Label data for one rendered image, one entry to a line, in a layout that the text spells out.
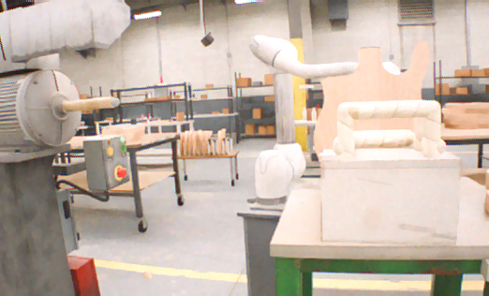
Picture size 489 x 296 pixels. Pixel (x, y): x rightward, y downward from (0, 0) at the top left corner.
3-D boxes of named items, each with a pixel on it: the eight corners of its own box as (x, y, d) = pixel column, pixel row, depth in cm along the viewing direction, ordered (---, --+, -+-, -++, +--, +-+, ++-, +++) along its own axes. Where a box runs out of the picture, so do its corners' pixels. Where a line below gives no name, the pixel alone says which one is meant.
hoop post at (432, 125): (425, 158, 61) (425, 109, 59) (421, 155, 64) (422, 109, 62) (442, 158, 60) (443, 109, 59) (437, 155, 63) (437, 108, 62)
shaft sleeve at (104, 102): (62, 106, 99) (66, 99, 101) (66, 113, 101) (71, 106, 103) (108, 101, 94) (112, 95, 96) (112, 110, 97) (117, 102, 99)
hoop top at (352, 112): (337, 120, 64) (336, 103, 64) (337, 119, 67) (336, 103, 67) (443, 117, 59) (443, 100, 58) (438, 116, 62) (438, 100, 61)
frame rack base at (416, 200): (320, 243, 67) (319, 161, 65) (323, 217, 82) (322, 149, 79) (457, 244, 60) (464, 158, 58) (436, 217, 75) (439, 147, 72)
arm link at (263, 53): (280, 44, 150) (292, 47, 161) (251, 26, 157) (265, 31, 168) (267, 69, 156) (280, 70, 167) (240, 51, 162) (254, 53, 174)
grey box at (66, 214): (37, 254, 127) (16, 123, 120) (55, 244, 138) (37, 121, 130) (65, 258, 124) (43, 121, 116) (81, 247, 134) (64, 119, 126)
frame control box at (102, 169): (54, 206, 126) (45, 142, 122) (88, 192, 146) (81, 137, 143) (103, 210, 120) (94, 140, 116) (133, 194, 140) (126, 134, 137)
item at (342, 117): (338, 159, 65) (337, 111, 64) (338, 156, 68) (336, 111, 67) (354, 159, 64) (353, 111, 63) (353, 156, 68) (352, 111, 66)
